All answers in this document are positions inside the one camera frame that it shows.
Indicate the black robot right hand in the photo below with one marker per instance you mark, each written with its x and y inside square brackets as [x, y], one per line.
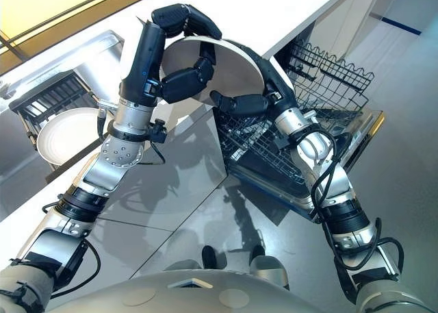
[279, 87]

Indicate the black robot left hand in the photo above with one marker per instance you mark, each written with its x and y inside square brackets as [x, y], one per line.
[145, 63]

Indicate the round white plate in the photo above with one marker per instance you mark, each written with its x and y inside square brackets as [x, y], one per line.
[236, 73]

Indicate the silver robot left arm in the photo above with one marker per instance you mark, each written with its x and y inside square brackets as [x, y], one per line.
[102, 169]

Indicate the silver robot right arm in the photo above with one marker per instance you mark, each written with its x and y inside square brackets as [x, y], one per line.
[337, 186]

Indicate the open dishwasher door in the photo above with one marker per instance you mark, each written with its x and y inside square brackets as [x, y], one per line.
[362, 131]

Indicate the stainless steel sink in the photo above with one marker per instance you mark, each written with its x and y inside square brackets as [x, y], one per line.
[101, 68]

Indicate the black dish drying rack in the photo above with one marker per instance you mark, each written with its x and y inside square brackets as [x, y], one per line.
[58, 94]

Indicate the grey cabinet front panel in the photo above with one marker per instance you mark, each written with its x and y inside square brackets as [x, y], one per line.
[191, 148]

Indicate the white plate with rim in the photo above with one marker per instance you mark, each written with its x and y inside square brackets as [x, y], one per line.
[68, 135]

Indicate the blue floor tape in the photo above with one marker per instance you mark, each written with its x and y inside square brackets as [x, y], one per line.
[400, 25]

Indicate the dark robot right foot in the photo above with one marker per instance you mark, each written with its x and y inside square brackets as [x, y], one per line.
[258, 252]

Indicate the dark robot foot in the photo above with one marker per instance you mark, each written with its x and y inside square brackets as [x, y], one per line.
[208, 256]
[258, 252]

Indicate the dark robot left foot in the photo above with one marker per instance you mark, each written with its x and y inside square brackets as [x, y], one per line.
[208, 256]

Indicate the silver robot right leg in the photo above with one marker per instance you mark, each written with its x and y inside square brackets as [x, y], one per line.
[270, 272]

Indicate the grey robot torso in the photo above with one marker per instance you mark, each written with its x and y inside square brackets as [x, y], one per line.
[171, 297]

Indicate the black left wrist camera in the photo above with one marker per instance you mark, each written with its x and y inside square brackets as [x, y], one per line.
[158, 131]

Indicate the dark window frame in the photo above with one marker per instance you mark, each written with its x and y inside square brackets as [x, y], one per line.
[13, 46]

